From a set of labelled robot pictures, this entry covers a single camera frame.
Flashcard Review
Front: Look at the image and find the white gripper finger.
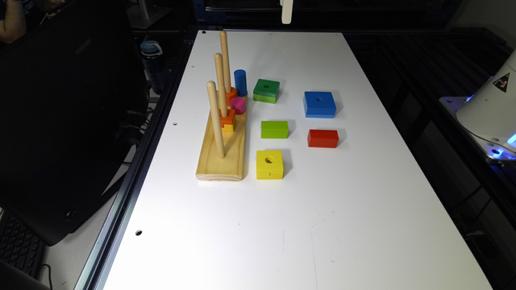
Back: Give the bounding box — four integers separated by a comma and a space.
280, 0, 293, 24

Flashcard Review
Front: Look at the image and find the orange block on peg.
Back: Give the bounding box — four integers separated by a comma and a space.
219, 110, 235, 127
226, 87, 238, 108

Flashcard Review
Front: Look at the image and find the dark water bottle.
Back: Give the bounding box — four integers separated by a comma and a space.
140, 40, 169, 94

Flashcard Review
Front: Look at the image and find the pink cylinder block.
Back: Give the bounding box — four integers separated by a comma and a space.
230, 97, 246, 115

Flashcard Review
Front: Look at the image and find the orange block on middle peg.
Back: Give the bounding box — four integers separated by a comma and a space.
219, 110, 235, 127

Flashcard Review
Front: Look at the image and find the light green rectangular block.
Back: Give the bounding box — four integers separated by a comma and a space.
261, 121, 289, 139

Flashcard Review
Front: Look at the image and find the blue cylinder block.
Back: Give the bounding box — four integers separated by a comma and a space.
234, 69, 248, 97

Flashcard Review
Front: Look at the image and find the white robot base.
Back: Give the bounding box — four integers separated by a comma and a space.
439, 54, 515, 164

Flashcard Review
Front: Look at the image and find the orange block on rear peg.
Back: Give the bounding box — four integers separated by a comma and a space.
226, 87, 238, 108

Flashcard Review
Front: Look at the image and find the green square block with hole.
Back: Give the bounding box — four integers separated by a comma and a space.
253, 79, 280, 104

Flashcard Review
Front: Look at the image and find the front wooden peg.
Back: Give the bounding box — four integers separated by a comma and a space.
206, 81, 225, 159

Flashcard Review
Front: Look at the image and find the black keyboard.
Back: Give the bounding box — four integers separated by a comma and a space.
1, 212, 46, 278

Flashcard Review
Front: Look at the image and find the middle wooden peg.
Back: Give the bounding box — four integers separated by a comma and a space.
214, 53, 228, 118

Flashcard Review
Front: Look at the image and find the yellow block under orange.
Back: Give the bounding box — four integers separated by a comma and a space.
221, 124, 234, 132

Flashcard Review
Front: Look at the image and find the red rectangular block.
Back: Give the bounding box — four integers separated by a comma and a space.
307, 129, 339, 148

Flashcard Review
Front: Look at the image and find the rear wooden peg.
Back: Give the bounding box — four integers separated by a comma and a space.
219, 31, 231, 93

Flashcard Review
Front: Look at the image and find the yellow square block with hole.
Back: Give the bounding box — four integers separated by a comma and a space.
256, 151, 284, 180

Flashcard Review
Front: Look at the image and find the black Samsung monitor back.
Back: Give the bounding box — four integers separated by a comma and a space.
1, 0, 149, 246

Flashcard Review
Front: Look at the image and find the wooden peg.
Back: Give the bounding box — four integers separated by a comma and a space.
219, 31, 231, 93
206, 81, 225, 159
214, 53, 228, 118

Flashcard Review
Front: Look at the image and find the blue square block with hole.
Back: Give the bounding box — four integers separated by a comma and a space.
303, 91, 336, 118

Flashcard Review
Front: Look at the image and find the wooden peg base board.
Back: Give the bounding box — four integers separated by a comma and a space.
196, 113, 247, 181

